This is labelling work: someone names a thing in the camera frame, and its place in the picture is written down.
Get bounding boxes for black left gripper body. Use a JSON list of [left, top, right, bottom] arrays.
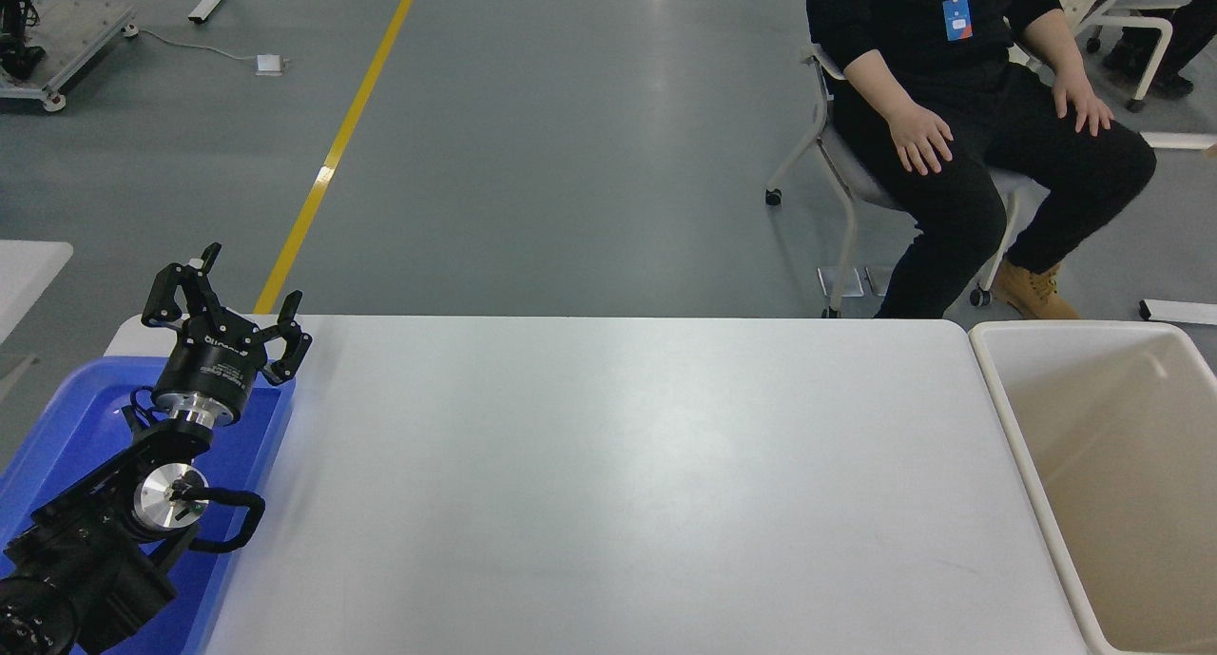
[[153, 324, 262, 413]]

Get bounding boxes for person's right hand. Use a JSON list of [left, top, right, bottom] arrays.
[[886, 102, 956, 177]]

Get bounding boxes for person's left hand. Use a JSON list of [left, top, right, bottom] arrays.
[[1052, 66, 1114, 138]]

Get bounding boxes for blue plastic tray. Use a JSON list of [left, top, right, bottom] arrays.
[[0, 356, 297, 655]]

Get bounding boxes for grey wheeled platform cart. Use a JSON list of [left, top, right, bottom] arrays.
[[0, 2, 138, 113]]

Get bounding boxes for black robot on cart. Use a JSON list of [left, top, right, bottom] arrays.
[[0, 0, 46, 80]]

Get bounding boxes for seated person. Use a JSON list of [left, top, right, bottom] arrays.
[[805, 0, 1158, 320]]

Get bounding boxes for large pale bin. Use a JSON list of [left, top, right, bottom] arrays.
[[968, 319, 1217, 655]]

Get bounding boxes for person in dark trousers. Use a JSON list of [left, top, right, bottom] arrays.
[[1101, 0, 1217, 100]]

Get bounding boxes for white floor cable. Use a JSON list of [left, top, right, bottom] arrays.
[[121, 28, 260, 66]]

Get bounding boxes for grey chair with white frame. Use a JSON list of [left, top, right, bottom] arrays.
[[765, 42, 1047, 319]]

